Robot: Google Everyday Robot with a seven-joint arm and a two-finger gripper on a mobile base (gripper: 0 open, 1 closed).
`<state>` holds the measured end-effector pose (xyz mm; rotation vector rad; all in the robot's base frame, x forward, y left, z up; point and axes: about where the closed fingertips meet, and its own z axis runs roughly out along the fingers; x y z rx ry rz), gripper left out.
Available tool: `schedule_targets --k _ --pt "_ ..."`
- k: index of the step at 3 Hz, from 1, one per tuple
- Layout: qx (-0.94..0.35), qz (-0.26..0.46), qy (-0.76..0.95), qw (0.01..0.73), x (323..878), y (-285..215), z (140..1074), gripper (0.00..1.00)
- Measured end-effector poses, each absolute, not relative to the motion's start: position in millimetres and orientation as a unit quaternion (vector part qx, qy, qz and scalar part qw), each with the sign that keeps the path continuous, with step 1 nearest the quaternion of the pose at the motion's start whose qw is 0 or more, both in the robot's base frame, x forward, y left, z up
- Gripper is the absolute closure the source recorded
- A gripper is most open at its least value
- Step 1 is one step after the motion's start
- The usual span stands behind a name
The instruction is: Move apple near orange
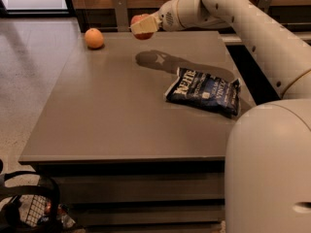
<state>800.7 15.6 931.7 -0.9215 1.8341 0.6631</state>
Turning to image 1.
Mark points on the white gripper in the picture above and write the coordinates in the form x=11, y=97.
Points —
x=167, y=16

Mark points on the red apple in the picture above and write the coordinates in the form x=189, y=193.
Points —
x=143, y=36

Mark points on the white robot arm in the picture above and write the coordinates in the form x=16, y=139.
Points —
x=268, y=153

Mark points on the orange fruit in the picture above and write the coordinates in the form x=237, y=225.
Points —
x=94, y=38

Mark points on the blue kettle chips bag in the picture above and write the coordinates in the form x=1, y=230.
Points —
x=205, y=91

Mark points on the grey drawer cabinet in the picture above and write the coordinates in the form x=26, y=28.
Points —
x=125, y=160

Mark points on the left metal bracket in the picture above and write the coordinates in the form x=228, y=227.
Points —
x=121, y=14

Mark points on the metal bracket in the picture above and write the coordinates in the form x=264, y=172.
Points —
x=121, y=14
x=264, y=5

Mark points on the right metal bracket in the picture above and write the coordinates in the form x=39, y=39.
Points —
x=264, y=5

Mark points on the black wire basket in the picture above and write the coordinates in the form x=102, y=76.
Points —
x=30, y=203

